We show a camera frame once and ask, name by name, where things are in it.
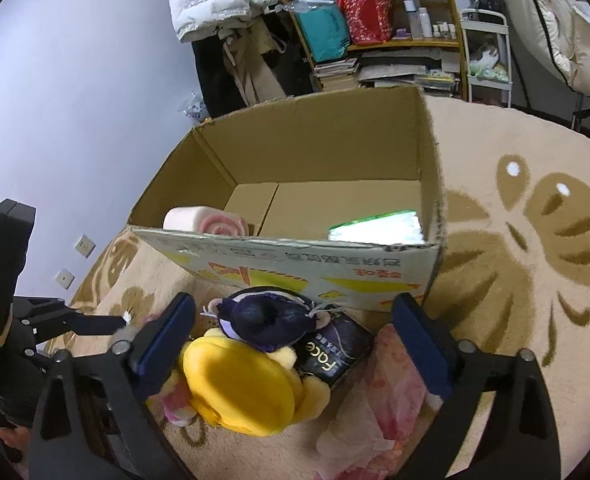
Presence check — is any patterned plastic bag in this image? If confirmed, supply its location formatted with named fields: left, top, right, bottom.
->
left=182, top=91, right=208, bottom=124

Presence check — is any pink tissue pack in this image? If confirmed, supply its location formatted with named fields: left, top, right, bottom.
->
left=316, top=324, right=444, bottom=480

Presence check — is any beige canvas bag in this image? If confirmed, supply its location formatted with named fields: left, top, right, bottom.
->
left=222, top=25, right=288, bottom=109

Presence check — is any yellow plush toy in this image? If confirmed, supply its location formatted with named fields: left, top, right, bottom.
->
left=180, top=332, right=332, bottom=438

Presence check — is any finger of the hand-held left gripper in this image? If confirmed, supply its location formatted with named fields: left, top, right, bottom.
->
left=71, top=311, right=132, bottom=337

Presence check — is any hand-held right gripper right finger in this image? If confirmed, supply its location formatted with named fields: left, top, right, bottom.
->
left=391, top=293, right=562, bottom=480

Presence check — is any green tissue pack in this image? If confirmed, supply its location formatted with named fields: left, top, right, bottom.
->
left=328, top=210, right=424, bottom=247

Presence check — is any stack of magazines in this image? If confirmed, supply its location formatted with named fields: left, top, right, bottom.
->
left=357, top=62, right=464, bottom=99

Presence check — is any black tissue pack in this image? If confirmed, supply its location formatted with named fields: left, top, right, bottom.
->
left=295, top=312, right=376, bottom=391

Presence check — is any stack of books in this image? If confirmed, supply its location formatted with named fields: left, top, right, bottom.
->
left=312, top=57, right=361, bottom=94

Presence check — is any dark purple plush doll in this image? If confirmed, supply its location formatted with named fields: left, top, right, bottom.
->
left=202, top=286, right=344, bottom=352

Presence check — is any white quilt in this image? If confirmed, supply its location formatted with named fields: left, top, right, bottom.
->
left=519, top=0, right=590, bottom=107

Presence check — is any printed cardboard box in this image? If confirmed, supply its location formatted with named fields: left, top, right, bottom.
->
left=127, top=85, right=448, bottom=314

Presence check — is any dark hanging coat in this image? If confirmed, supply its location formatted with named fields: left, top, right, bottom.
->
left=191, top=10, right=316, bottom=119

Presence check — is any wooden shelf unit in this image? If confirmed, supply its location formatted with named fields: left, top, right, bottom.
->
left=265, top=0, right=468, bottom=99

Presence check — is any red patterned bag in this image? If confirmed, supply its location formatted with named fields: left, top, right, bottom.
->
left=337, top=0, right=394, bottom=46

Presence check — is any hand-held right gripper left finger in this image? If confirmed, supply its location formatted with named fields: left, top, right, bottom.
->
left=27, top=292, right=196, bottom=480

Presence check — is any white metal cart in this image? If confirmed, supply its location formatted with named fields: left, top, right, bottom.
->
left=458, top=8, right=515, bottom=108

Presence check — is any person's left hand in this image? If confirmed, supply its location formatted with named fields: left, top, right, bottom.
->
left=0, top=426, right=28, bottom=464

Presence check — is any teal bag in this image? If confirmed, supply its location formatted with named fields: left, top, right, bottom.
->
left=292, top=0, right=352, bottom=63

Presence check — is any pink swirl roll plush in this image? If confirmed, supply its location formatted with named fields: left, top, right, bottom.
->
left=163, top=205, right=250, bottom=237

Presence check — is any pink plush toy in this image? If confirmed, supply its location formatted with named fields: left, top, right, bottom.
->
left=142, top=310, right=203, bottom=429

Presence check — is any pale green plush toy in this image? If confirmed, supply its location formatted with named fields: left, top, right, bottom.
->
left=469, top=42, right=510, bottom=84

